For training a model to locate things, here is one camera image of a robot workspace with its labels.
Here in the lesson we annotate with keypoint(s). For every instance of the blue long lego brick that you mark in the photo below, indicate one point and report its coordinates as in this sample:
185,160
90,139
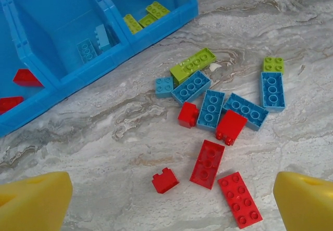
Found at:
273,91
102,37
191,87
210,110
87,51
245,111

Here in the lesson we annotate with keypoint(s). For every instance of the red small lego brick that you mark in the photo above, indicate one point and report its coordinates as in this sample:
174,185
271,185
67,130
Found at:
187,114
165,181

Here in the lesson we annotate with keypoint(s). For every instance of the green small lego brick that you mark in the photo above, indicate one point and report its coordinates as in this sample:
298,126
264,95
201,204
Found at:
273,65
147,21

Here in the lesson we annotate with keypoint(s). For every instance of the red square lego brick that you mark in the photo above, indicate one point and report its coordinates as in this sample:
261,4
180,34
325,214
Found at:
231,125

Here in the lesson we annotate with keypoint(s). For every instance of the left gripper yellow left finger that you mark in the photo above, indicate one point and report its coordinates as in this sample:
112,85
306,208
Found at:
33,202

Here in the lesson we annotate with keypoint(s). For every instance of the blue small lego brick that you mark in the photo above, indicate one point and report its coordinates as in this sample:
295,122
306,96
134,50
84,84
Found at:
164,86

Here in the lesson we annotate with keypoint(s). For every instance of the blue plastic bin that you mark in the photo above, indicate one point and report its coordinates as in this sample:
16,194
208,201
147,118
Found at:
52,20
182,12
26,114

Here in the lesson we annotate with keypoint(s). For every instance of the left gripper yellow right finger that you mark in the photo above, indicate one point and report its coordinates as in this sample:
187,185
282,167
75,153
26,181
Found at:
307,205

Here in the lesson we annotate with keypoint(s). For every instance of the red long lego brick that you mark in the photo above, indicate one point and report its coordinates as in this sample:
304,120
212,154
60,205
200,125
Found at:
240,200
207,164

